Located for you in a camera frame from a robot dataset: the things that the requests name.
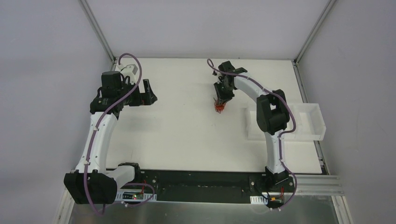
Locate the clear plastic compartment tray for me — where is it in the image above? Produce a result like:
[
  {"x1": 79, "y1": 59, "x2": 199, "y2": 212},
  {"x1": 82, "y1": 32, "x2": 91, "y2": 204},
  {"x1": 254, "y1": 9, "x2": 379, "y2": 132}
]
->
[{"x1": 245, "y1": 103, "x2": 326, "y2": 142}]

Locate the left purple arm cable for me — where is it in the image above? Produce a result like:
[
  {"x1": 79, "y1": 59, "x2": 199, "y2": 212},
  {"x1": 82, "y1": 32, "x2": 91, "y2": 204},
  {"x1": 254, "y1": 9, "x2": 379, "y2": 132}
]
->
[{"x1": 83, "y1": 53, "x2": 156, "y2": 217}]

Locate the right white slotted cable duct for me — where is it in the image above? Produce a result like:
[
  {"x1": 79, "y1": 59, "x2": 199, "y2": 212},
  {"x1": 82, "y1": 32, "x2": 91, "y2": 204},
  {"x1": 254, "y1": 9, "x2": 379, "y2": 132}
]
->
[{"x1": 250, "y1": 196, "x2": 268, "y2": 205}]

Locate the aluminium frame rail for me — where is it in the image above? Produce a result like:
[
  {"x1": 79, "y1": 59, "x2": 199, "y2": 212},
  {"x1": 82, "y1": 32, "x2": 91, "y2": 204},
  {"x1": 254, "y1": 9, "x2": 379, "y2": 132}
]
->
[{"x1": 296, "y1": 175, "x2": 344, "y2": 196}]

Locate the white slotted cable duct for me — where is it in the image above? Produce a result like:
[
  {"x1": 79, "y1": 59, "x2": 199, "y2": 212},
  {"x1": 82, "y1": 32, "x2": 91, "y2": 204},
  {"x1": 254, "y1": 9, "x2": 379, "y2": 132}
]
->
[
  {"x1": 115, "y1": 191, "x2": 157, "y2": 202},
  {"x1": 250, "y1": 196, "x2": 268, "y2": 205}
]

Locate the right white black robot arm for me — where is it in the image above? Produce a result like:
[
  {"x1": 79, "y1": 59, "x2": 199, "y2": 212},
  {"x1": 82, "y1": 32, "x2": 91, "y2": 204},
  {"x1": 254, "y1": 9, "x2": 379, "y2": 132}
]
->
[{"x1": 213, "y1": 61, "x2": 295, "y2": 191}]

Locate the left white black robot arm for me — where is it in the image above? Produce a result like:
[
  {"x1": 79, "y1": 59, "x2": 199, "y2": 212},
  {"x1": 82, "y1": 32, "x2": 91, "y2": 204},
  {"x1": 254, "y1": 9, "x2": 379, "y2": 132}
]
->
[{"x1": 64, "y1": 71, "x2": 157, "y2": 204}]

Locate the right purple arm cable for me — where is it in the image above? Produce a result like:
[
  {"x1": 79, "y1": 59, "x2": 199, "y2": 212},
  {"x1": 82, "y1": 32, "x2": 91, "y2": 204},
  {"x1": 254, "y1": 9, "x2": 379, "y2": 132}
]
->
[{"x1": 206, "y1": 58, "x2": 298, "y2": 211}]

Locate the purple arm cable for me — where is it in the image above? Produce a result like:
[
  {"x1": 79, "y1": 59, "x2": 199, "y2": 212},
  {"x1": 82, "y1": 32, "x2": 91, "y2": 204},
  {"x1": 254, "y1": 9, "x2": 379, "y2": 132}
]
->
[
  {"x1": 83, "y1": 53, "x2": 156, "y2": 217},
  {"x1": 206, "y1": 58, "x2": 298, "y2": 211}
]

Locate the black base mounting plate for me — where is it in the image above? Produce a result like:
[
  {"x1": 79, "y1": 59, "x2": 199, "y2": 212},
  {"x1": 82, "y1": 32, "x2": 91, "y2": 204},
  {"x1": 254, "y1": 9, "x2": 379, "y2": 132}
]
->
[{"x1": 119, "y1": 169, "x2": 296, "y2": 204}]

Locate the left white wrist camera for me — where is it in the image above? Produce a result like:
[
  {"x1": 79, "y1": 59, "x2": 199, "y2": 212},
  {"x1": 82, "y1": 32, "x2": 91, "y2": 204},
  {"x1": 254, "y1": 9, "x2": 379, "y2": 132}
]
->
[{"x1": 117, "y1": 64, "x2": 138, "y2": 84}]

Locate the left white slotted cable duct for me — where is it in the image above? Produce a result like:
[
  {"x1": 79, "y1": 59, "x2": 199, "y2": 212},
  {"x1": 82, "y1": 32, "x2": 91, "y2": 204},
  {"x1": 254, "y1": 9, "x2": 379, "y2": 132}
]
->
[{"x1": 115, "y1": 191, "x2": 157, "y2": 202}]

